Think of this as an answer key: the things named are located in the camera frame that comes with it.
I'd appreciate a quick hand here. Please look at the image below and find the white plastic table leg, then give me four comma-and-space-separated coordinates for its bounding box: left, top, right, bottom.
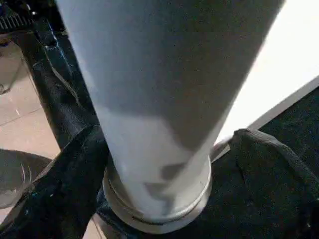
55, 0, 287, 222

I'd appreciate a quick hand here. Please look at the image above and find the black plastic mat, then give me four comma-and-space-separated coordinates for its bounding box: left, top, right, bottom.
14, 0, 319, 239

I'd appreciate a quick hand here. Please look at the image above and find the white plastic table top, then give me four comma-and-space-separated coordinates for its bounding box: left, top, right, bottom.
102, 0, 319, 235

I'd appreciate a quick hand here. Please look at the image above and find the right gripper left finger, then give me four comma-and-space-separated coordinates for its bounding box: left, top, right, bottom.
0, 123, 110, 239

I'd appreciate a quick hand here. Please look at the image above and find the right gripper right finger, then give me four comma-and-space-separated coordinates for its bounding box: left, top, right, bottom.
233, 128, 319, 239

